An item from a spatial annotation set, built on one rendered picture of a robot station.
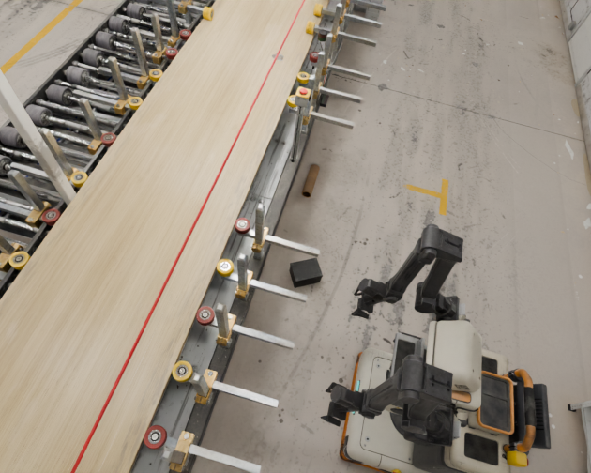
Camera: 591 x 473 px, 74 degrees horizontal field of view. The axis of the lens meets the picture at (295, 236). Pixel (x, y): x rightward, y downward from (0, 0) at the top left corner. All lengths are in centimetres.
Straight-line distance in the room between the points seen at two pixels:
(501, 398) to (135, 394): 151
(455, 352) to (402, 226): 201
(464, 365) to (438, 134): 304
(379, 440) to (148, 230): 164
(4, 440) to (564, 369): 320
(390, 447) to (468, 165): 259
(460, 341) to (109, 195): 174
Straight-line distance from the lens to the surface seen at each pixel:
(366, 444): 242
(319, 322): 280
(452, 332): 147
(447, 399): 112
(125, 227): 210
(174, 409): 204
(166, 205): 213
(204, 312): 183
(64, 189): 220
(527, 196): 411
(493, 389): 202
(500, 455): 209
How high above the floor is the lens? 261
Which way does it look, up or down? 58 degrees down
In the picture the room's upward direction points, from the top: 12 degrees clockwise
